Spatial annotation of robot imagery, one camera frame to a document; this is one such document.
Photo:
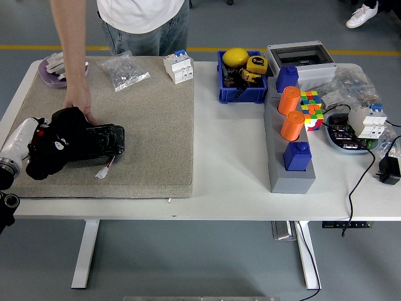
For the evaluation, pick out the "black table control panel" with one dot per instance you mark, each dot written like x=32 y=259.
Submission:
x=344 y=224

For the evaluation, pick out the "blue block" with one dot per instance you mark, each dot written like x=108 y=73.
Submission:
x=296 y=158
x=285 y=80

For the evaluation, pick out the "purple plastic tray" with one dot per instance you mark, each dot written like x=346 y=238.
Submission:
x=47 y=78

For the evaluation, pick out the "white plastic rail piece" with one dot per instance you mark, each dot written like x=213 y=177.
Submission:
x=61 y=75
x=54 y=61

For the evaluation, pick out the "person's right hand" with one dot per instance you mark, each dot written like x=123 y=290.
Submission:
x=76 y=97

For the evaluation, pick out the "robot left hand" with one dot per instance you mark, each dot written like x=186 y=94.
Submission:
x=18 y=138

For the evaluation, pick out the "white sneaker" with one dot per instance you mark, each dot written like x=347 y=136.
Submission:
x=360 y=17

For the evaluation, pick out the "clear bag of screws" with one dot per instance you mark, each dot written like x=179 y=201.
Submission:
x=123 y=72

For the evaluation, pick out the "person's right forearm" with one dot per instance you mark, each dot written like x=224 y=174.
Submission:
x=70 y=40

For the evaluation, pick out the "orange cylinder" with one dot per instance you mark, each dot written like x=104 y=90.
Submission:
x=291 y=127
x=288 y=102

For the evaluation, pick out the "white table leg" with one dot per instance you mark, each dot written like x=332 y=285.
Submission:
x=308 y=263
x=84 y=257

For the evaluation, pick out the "clear bag of parts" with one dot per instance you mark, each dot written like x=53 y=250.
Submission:
x=351 y=83
x=391 y=131

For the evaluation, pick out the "light blue bowl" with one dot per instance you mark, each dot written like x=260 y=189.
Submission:
x=344 y=150

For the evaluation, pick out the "black rag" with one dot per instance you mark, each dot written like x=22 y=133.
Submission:
x=59 y=150

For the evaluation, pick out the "grey block holder base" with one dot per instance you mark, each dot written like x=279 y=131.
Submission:
x=291 y=183

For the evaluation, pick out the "white circuit breaker blue levers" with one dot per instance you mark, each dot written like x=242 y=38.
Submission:
x=366 y=123
x=177 y=67

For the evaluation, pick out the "blue plastic bin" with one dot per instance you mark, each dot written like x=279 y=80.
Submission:
x=241 y=95

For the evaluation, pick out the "colourful puzzle cube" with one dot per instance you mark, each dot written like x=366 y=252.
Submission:
x=311 y=109

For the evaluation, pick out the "grey electrical enclosure box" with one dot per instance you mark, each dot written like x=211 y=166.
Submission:
x=316 y=73

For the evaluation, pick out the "large yellow tape measure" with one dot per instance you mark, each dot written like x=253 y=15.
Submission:
x=257 y=64

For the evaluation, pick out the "grey-brown mat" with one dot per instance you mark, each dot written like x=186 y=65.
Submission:
x=150 y=131

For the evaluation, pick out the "yellow round object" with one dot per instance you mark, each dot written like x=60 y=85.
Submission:
x=235 y=57

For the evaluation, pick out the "person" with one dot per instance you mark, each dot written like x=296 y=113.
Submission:
x=141 y=19

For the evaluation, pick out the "grey metal box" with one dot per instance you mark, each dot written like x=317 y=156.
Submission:
x=282 y=230

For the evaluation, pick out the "glossy black panel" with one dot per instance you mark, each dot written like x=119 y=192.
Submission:
x=106 y=141

